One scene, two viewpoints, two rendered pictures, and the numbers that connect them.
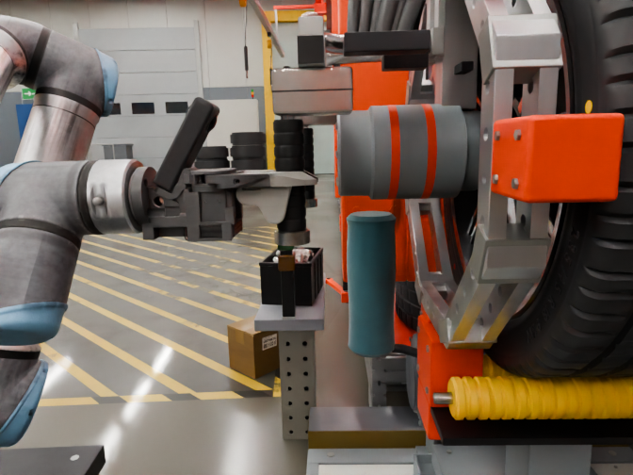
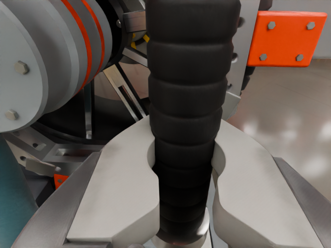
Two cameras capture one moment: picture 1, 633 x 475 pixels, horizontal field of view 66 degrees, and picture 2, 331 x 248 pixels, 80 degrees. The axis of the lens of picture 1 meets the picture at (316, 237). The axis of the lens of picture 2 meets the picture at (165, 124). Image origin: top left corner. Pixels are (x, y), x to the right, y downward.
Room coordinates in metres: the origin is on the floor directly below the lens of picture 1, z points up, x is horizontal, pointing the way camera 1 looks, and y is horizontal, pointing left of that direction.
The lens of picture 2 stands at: (0.60, 0.12, 0.89)
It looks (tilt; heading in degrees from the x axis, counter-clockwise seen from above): 31 degrees down; 270
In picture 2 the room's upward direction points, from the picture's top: 1 degrees clockwise
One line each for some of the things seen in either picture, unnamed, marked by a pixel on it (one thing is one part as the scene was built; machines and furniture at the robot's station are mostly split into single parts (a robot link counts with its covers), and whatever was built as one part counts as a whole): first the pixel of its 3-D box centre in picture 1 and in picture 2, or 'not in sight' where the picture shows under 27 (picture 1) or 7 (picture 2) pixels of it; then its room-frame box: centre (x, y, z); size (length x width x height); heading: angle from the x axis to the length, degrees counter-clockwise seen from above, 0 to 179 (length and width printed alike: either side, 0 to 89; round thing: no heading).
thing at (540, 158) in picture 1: (548, 157); (274, 38); (0.43, -0.21, 0.85); 0.09 x 0.08 x 0.07; 178
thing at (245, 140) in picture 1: (230, 162); not in sight; (9.33, 1.59, 0.55); 1.40 x 0.80 x 1.09; 90
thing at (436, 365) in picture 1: (470, 375); not in sight; (0.75, -0.25, 0.48); 0.16 x 0.12 x 0.17; 88
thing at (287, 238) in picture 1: (290, 178); (182, 142); (0.59, 0.03, 0.83); 0.04 x 0.04 x 0.16
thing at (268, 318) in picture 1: (295, 297); not in sight; (1.34, 0.07, 0.44); 0.43 x 0.17 x 0.03; 178
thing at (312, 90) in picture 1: (313, 90); not in sight; (0.59, 0.00, 0.93); 0.09 x 0.05 x 0.05; 88
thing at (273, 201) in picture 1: (276, 198); (229, 191); (0.56, 0.05, 0.81); 0.09 x 0.03 x 0.06; 80
